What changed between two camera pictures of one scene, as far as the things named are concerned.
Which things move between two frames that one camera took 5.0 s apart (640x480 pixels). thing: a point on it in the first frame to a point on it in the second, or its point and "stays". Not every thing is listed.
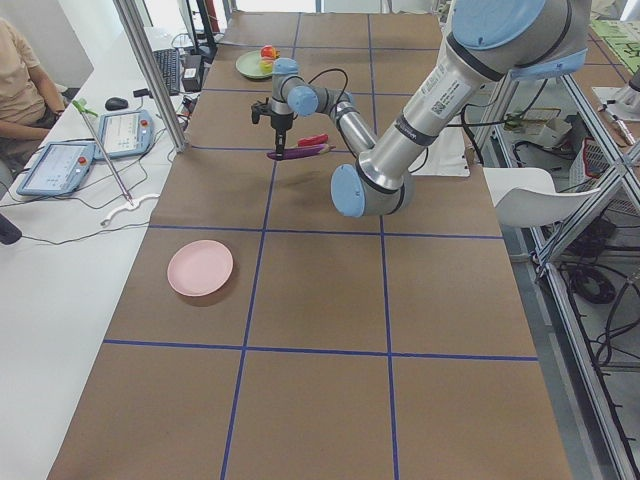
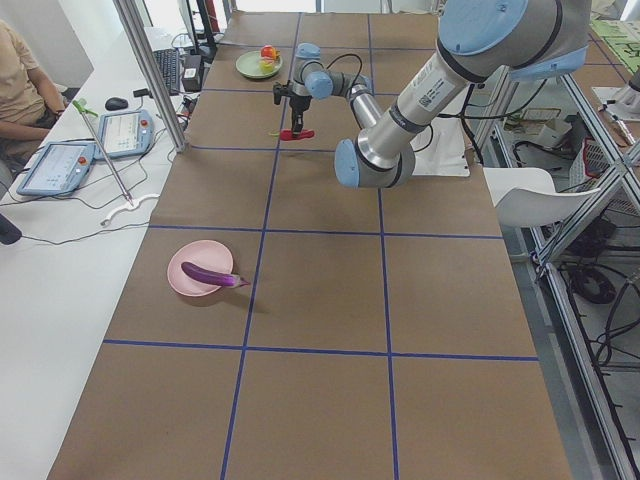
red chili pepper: [313, 140] to [287, 135]
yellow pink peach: [266, 66] stays
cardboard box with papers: [536, 125] stays
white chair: [527, 197] stays
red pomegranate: [268, 51] stays
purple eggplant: [301, 152] to [212, 277]
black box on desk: [191, 73] stays
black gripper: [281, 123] to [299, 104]
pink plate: [200, 268] stays
